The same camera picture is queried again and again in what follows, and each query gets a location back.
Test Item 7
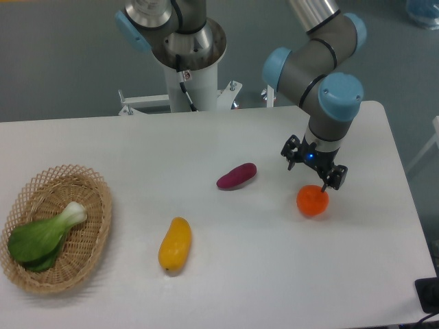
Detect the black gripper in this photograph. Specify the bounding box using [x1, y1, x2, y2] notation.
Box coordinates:
[281, 135, 348, 192]

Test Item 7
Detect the orange fruit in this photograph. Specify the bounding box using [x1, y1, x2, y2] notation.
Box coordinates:
[296, 185, 329, 217]

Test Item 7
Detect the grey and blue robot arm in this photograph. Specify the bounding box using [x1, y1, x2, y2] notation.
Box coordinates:
[115, 1, 367, 190]

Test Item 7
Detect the purple sweet potato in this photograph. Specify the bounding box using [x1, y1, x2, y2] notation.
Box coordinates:
[216, 162, 257, 190]

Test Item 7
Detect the yellow mango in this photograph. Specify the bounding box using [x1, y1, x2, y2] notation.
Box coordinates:
[158, 217, 192, 273]

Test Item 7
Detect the black device at table edge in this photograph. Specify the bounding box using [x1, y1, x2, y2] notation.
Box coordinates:
[414, 277, 438, 313]

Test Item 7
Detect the blue bag in background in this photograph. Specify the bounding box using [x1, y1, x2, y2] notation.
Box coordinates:
[405, 0, 438, 30]

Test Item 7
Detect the woven wicker basket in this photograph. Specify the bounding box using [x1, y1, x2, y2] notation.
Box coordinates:
[1, 164, 112, 294]

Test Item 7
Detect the green bok choy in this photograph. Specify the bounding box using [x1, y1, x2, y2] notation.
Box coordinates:
[7, 202, 87, 272]

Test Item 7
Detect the white frame at right edge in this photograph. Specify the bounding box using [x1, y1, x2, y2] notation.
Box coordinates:
[405, 116, 438, 174]

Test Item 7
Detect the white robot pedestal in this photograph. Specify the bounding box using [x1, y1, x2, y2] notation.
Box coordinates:
[117, 17, 277, 116]

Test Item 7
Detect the black cable on pedestal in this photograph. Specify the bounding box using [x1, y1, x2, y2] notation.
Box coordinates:
[174, 53, 200, 112]

